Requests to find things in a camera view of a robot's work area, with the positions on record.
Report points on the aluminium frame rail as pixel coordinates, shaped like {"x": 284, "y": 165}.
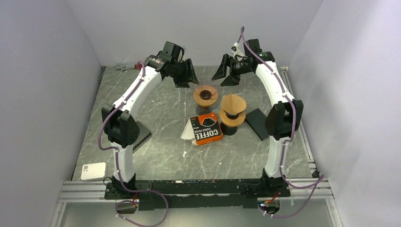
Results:
{"x": 80, "y": 191}

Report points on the white small box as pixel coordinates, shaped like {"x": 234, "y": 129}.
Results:
{"x": 94, "y": 171}

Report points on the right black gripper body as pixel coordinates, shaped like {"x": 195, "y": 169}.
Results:
{"x": 239, "y": 67}

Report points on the black flat box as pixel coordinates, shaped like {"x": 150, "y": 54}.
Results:
{"x": 256, "y": 120}
{"x": 144, "y": 135}

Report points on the orange handled wrench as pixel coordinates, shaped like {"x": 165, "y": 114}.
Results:
{"x": 127, "y": 67}

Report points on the white paper coffee filter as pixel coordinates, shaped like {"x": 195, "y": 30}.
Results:
{"x": 188, "y": 133}

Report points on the black server base cup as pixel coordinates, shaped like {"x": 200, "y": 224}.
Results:
{"x": 228, "y": 130}

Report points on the right black flat box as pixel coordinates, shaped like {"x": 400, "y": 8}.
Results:
{"x": 256, "y": 120}

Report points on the clear plastic filter bag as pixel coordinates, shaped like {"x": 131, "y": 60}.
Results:
{"x": 205, "y": 92}

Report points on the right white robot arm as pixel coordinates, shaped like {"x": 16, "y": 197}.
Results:
{"x": 284, "y": 117}

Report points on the left black flat box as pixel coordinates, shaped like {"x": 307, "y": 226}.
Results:
{"x": 144, "y": 135}

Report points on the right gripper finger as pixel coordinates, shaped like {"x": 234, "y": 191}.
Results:
{"x": 222, "y": 69}
{"x": 231, "y": 81}

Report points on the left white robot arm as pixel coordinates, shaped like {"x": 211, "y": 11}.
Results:
{"x": 119, "y": 123}

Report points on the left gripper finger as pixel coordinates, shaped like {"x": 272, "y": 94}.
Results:
{"x": 182, "y": 85}
{"x": 191, "y": 76}

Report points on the blue ribbed glass dripper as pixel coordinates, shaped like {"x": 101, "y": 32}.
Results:
{"x": 232, "y": 116}

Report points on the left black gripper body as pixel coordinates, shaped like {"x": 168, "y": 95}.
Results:
{"x": 179, "y": 72}

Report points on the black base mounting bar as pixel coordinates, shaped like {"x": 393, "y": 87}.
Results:
{"x": 161, "y": 194}

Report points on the orange coffee filter box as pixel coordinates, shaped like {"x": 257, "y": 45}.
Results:
{"x": 205, "y": 129}

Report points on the brown paper coffee filter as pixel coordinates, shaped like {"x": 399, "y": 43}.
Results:
{"x": 233, "y": 104}

